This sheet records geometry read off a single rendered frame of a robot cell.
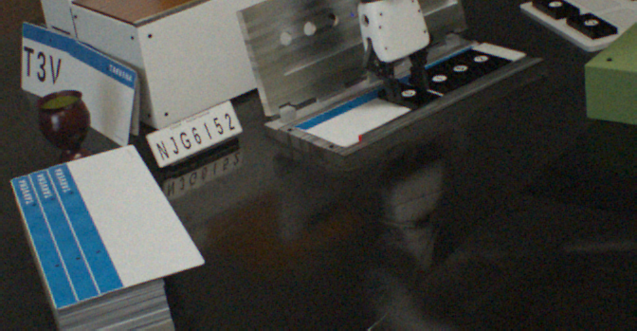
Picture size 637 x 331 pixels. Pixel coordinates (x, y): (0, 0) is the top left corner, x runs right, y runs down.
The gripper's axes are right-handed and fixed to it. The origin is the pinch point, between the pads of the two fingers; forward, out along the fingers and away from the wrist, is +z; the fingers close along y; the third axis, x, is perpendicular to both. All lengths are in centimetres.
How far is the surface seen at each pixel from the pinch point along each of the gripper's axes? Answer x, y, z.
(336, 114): 6.1, -10.5, 1.4
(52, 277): -16, -72, -1
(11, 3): 124, -11, -21
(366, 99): 6.6, -3.7, 1.3
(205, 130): 16.3, -28.8, -2.3
